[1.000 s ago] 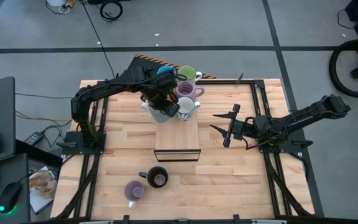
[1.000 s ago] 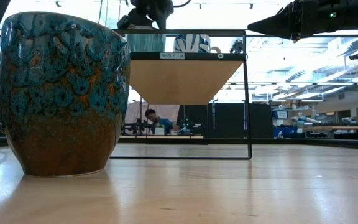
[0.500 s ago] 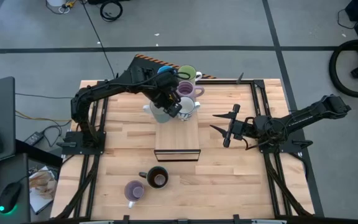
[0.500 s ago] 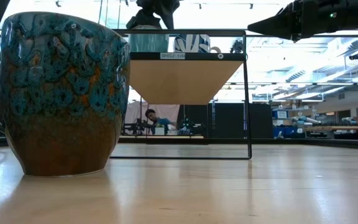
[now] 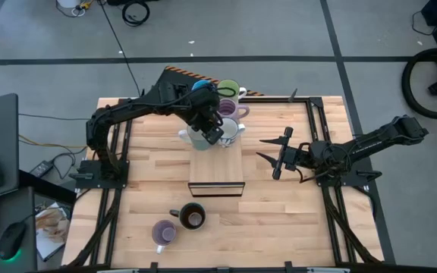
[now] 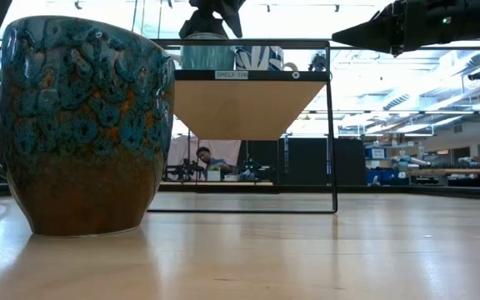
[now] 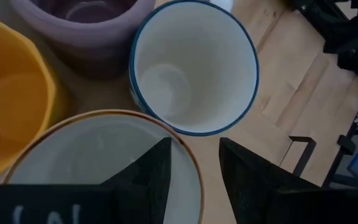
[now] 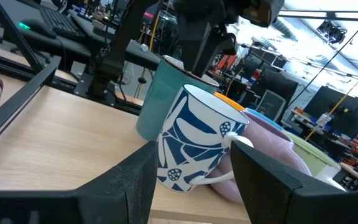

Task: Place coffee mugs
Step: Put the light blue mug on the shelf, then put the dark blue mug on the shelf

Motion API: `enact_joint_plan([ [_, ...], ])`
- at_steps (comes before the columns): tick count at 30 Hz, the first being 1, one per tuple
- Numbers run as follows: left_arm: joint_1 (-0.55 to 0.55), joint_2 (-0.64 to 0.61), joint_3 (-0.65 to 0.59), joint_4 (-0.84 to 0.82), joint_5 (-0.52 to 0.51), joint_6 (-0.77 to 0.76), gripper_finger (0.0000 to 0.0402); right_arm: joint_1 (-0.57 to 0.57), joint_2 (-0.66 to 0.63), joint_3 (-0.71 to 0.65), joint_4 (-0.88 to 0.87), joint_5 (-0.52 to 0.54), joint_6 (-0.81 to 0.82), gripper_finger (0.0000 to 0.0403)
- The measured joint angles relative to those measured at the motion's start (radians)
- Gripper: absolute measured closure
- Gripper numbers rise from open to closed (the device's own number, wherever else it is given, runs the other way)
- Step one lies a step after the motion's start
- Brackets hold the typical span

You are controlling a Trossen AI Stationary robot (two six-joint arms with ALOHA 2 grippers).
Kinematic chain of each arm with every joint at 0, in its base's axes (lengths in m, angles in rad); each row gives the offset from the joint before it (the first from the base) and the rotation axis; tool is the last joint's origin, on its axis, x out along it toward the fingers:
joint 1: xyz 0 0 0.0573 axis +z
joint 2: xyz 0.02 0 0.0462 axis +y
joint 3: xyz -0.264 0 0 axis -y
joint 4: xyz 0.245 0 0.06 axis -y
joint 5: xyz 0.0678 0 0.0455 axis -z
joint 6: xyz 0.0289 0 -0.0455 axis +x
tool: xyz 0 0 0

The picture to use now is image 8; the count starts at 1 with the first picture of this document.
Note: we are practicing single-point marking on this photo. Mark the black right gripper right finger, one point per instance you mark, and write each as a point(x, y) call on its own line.
point(306, 208)

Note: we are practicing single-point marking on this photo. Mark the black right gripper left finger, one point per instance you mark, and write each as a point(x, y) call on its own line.
point(73, 208)

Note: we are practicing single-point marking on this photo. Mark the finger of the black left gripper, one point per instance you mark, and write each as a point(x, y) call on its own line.
point(202, 49)
point(231, 45)

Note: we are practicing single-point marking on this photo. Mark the yellow mug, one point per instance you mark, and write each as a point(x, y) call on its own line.
point(228, 101)

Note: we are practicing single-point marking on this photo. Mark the teal mug white inside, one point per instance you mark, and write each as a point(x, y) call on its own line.
point(157, 102)

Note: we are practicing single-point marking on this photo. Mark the ribbed purple mug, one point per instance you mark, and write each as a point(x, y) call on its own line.
point(269, 140)

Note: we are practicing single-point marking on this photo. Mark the white blue patterned mug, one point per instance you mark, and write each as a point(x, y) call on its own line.
point(194, 140)

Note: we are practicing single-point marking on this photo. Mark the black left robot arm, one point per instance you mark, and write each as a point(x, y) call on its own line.
point(120, 46)

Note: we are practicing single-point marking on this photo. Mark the black desk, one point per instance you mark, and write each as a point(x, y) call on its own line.
point(141, 56)
point(42, 43)

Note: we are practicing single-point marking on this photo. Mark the grey office chair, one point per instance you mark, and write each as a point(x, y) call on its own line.
point(270, 105)

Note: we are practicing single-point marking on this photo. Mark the black keyboard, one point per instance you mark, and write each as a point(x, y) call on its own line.
point(61, 21)

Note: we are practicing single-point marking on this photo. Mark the black computer mouse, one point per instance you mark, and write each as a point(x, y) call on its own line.
point(37, 27)

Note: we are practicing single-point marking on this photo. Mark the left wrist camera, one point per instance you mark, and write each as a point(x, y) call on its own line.
point(263, 12)

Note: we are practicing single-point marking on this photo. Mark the black aluminium table frame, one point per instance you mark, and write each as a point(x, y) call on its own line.
point(17, 40)

